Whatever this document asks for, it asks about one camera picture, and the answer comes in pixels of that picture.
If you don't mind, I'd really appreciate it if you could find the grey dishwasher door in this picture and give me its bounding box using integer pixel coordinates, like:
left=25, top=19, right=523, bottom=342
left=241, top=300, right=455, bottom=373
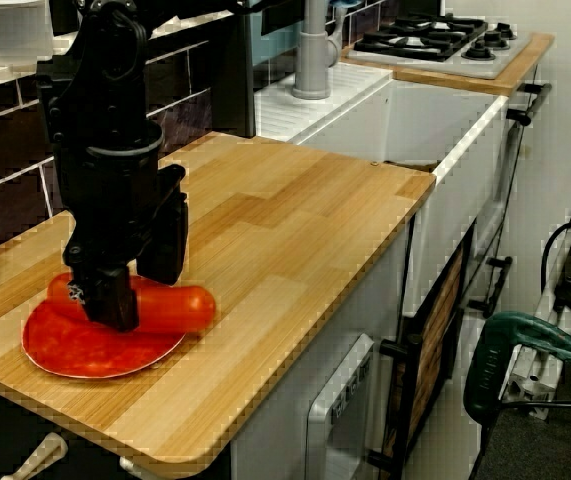
left=305, top=333, right=377, bottom=480

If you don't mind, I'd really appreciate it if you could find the white peg handle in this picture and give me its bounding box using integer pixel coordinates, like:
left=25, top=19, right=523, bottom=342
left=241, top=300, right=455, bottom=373
left=12, top=432, right=69, bottom=480

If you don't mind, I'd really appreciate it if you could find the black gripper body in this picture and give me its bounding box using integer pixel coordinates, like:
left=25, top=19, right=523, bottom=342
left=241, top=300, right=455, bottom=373
left=54, top=122, right=189, bottom=275

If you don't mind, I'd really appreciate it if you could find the aluminium frame rail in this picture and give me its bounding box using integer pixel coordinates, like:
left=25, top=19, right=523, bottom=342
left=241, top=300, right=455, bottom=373
left=502, top=344, right=566, bottom=421

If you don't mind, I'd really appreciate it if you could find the grey toy stove hob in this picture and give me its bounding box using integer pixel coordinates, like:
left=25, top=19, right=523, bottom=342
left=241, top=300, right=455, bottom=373
left=346, top=12, right=535, bottom=81

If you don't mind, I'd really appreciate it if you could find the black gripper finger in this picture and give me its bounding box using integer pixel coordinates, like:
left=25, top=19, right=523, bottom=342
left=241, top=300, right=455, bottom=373
left=67, top=266, right=141, bottom=334
left=136, top=196, right=190, bottom=287

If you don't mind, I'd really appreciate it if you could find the black cabinet handle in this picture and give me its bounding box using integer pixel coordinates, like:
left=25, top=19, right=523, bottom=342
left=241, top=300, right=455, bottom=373
left=468, top=255, right=514, bottom=317
left=504, top=81, right=553, bottom=127

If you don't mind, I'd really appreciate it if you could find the white lidded jar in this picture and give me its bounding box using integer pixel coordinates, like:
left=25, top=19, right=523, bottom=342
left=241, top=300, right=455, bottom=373
left=0, top=0, right=54, bottom=68

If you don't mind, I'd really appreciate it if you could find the green power drill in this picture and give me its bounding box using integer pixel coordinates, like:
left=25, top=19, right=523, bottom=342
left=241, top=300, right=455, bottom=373
left=463, top=310, right=571, bottom=426

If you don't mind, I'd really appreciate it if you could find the black framed oven door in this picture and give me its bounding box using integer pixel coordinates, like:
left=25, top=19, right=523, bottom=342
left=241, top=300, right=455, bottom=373
left=367, top=219, right=477, bottom=480

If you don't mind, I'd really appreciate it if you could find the black stove grate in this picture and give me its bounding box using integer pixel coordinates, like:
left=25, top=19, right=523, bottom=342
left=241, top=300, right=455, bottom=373
left=353, top=12, right=490, bottom=64

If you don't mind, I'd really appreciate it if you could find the red round plate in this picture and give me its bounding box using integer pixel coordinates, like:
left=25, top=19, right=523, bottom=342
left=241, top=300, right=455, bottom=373
left=21, top=298, right=187, bottom=380

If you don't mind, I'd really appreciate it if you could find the teal plastic bin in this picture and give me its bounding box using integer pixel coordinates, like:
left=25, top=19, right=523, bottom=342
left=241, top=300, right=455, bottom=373
left=248, top=0, right=312, bottom=67

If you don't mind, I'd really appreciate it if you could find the red toy sausage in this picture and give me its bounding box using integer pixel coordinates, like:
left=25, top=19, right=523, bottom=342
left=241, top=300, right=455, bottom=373
left=46, top=272, right=217, bottom=336

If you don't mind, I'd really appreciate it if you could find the white toy kitchen cabinet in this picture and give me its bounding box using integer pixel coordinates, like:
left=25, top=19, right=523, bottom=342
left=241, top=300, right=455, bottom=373
left=228, top=74, right=541, bottom=480

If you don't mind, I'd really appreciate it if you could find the white toy sink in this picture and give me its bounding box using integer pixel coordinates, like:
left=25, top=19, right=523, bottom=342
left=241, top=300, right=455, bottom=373
left=254, top=63, right=511, bottom=316

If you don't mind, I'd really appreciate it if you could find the grey toy faucet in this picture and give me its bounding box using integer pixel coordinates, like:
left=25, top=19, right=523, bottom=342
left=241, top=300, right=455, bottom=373
left=291, top=0, right=342, bottom=100

